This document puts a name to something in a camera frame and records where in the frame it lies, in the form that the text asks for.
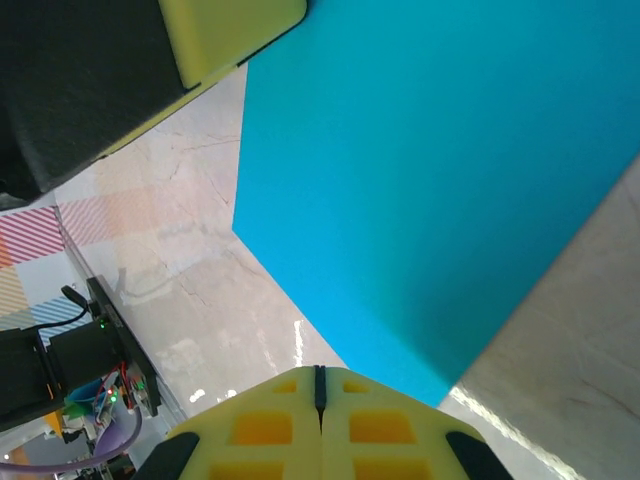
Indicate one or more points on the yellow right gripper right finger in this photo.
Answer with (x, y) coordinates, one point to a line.
(385, 430)

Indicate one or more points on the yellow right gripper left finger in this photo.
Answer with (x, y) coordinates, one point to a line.
(260, 430)

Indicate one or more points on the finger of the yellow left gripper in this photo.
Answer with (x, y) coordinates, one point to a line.
(225, 35)
(90, 80)

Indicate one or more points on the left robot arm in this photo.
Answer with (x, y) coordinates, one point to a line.
(30, 370)

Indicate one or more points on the small circuit board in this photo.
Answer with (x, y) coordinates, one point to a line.
(112, 397)

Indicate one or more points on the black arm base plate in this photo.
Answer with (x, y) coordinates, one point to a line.
(132, 360)

